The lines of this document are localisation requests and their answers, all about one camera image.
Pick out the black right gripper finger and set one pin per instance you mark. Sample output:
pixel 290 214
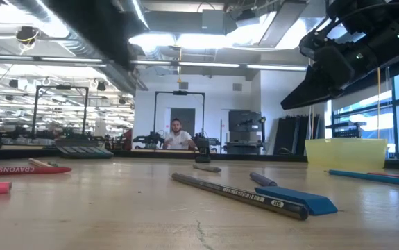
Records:
pixel 317 87
pixel 312 43

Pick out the black neighbouring robot arm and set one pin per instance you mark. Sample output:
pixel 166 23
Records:
pixel 148 140

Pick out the dark ceiling duct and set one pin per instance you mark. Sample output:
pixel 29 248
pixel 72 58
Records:
pixel 91 31

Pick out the silver ventilation duct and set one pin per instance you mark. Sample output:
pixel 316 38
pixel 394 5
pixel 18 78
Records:
pixel 282 24

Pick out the black leaning panels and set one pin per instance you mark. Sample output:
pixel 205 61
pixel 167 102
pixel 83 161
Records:
pixel 289 135

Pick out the yellow plastic bin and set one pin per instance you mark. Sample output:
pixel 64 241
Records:
pixel 346 152

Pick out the dome security camera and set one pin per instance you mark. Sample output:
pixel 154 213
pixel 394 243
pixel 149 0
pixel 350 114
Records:
pixel 27 34

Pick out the black neighbouring gantry frame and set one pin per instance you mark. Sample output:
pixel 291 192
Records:
pixel 180 92
pixel 60 87

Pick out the long ceiling light strip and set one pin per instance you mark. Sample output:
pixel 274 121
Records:
pixel 209 64

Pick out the blue pencil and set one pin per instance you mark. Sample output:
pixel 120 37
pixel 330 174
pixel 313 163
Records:
pixel 376 178

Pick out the blue-purple pen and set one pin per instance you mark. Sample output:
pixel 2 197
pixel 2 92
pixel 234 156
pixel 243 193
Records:
pixel 262 179

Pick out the black cabinet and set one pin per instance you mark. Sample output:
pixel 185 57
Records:
pixel 244 121

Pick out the blue eraser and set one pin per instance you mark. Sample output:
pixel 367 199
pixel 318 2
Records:
pixel 299 201

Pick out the red crayon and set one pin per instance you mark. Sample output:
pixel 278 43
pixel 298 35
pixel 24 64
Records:
pixel 29 170

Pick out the grey door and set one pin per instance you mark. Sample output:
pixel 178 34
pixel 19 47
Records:
pixel 185 114

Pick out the grey electrical box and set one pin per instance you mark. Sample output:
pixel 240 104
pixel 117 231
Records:
pixel 213 21

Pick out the grey pen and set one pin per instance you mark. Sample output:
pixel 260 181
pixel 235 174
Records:
pixel 206 168

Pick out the red pen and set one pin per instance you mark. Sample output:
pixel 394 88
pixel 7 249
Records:
pixel 393 175

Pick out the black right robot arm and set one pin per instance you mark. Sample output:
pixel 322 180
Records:
pixel 376 10

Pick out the person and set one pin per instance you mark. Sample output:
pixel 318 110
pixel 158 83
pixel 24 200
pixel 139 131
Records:
pixel 177 139

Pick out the orange pencil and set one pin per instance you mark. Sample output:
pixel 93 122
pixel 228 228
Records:
pixel 39 162

